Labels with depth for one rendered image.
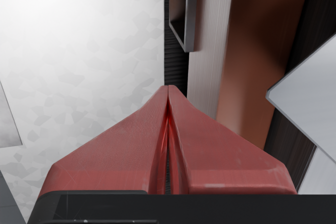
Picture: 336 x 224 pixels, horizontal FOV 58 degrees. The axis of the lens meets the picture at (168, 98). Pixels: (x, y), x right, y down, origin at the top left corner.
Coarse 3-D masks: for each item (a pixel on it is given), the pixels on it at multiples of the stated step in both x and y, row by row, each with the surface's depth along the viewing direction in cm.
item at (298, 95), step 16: (320, 48) 12; (304, 64) 13; (320, 64) 13; (288, 80) 13; (304, 80) 13; (320, 80) 13; (272, 96) 13; (288, 96) 14; (304, 96) 14; (320, 96) 14; (288, 112) 14; (304, 112) 14; (304, 128) 15
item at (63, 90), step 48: (0, 0) 25; (48, 0) 26; (96, 0) 27; (144, 0) 28; (0, 48) 28; (48, 48) 29; (96, 48) 30; (144, 48) 31; (48, 96) 32; (96, 96) 33; (144, 96) 35; (48, 144) 36
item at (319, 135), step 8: (328, 88) 14; (328, 96) 14; (320, 104) 14; (328, 104) 14; (320, 112) 15; (328, 112) 15; (320, 120) 15; (328, 120) 15; (312, 128) 15; (320, 128) 15; (328, 128) 16; (312, 136) 16; (320, 136) 16; (328, 136) 16; (320, 144) 16; (328, 144) 16; (328, 152) 17
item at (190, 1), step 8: (176, 0) 24; (184, 0) 24; (192, 0) 19; (176, 8) 24; (184, 8) 24; (192, 8) 20; (176, 16) 25; (184, 16) 25; (192, 16) 20; (176, 24) 24; (184, 24) 24; (192, 24) 20; (176, 32) 23; (184, 32) 21; (192, 32) 21; (184, 40) 21; (192, 40) 21; (184, 48) 21; (192, 48) 21
